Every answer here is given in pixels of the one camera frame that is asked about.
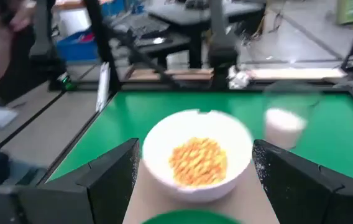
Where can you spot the black aluminium frame post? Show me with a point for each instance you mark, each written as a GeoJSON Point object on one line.
{"type": "Point", "coordinates": [102, 37]}

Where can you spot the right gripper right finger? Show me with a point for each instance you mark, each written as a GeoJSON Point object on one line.
{"type": "Point", "coordinates": [294, 186]}

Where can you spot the round beige cork placemat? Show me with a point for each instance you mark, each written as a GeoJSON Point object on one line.
{"type": "Point", "coordinates": [139, 205]}

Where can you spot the pale pink bowl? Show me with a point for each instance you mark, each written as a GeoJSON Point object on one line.
{"type": "Point", "coordinates": [164, 140]}

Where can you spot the white crumpled wrap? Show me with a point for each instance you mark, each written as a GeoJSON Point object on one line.
{"type": "Point", "coordinates": [238, 77]}

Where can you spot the clear glass with milk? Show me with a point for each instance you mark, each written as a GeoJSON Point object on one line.
{"type": "Point", "coordinates": [288, 96]}

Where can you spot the white milk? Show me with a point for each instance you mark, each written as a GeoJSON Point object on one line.
{"type": "Point", "coordinates": [283, 127]}

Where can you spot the wooden table side board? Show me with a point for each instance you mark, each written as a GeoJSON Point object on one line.
{"type": "Point", "coordinates": [288, 73]}

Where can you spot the white flat bracket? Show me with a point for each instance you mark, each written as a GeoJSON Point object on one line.
{"type": "Point", "coordinates": [103, 87]}

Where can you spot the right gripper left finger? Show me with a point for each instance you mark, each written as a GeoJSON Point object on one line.
{"type": "Point", "coordinates": [108, 186]}

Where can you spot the black side desk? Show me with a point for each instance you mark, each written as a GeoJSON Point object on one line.
{"type": "Point", "coordinates": [195, 15]}

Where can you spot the orange cereal pieces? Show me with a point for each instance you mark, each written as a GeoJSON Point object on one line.
{"type": "Point", "coordinates": [198, 161]}

